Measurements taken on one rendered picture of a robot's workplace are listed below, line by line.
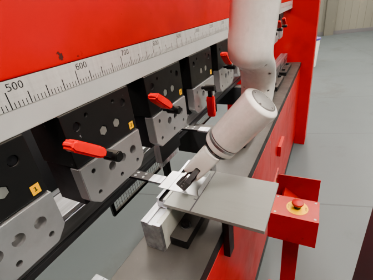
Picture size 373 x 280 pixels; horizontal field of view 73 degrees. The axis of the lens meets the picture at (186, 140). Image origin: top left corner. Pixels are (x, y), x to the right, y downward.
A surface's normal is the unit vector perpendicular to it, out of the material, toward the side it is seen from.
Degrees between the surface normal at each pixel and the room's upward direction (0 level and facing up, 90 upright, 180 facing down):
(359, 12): 90
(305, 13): 90
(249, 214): 0
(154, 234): 90
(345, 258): 0
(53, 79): 90
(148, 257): 0
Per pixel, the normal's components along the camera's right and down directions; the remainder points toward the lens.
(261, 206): -0.12, -0.88
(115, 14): 0.88, 0.11
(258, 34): -0.02, 0.47
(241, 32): -0.63, 0.37
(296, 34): -0.45, 0.46
